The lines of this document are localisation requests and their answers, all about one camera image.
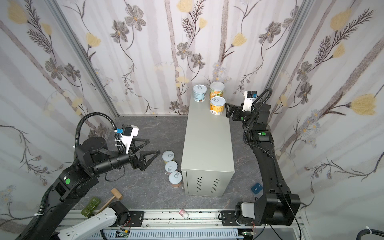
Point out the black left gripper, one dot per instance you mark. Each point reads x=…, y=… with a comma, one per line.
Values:
x=137, y=159

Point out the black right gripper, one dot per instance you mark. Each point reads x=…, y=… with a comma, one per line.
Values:
x=237, y=112

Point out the yellow label can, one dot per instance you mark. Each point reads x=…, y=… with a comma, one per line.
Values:
x=168, y=156
x=217, y=105

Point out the green orange peach can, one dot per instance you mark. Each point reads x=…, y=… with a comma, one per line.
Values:
x=216, y=89

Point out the white blue label can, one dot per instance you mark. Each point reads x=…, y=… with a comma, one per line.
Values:
x=199, y=93

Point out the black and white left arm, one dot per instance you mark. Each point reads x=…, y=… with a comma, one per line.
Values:
x=92, y=158

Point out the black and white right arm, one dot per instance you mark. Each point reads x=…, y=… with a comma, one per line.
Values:
x=277, y=205

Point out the pink label can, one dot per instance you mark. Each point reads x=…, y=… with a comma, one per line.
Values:
x=171, y=167

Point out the salmon label can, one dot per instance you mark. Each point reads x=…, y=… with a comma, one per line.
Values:
x=175, y=179

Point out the wooden mallet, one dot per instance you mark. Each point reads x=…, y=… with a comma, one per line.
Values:
x=117, y=195

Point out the grey metal cabinet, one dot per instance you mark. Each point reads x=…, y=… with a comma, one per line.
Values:
x=207, y=162

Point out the green block toy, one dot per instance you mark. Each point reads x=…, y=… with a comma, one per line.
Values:
x=91, y=206

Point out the small pink bottle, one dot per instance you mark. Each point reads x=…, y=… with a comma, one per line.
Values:
x=183, y=213

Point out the blue square block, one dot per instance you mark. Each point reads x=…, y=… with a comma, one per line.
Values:
x=257, y=188

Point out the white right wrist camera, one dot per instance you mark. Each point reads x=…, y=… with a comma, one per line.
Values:
x=250, y=97

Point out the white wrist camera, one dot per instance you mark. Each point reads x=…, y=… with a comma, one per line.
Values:
x=250, y=97
x=125, y=136

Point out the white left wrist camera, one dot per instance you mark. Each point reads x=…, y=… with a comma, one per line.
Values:
x=125, y=136

